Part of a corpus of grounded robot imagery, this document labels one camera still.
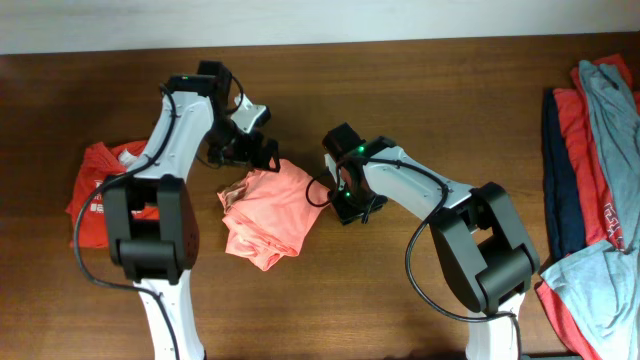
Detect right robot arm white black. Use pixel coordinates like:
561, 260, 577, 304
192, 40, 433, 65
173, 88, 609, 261
322, 123, 540, 359

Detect dark navy shirt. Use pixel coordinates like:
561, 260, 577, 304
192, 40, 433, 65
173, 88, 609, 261
541, 89, 586, 261

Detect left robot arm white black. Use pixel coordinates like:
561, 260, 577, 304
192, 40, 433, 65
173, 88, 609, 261
102, 61, 280, 359

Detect light blue grey shirt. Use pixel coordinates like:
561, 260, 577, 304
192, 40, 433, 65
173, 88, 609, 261
539, 239, 640, 360

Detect folded orange red printed shirt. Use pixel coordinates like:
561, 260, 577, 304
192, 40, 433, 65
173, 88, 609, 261
65, 141, 161, 249

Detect red t-shirt in pile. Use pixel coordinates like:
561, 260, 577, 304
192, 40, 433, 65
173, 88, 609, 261
536, 54, 639, 359

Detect grey t-shirt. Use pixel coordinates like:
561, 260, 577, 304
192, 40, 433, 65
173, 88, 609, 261
578, 60, 639, 252

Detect coral pink t-shirt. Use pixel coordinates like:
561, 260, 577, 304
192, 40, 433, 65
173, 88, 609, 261
218, 159, 328, 271

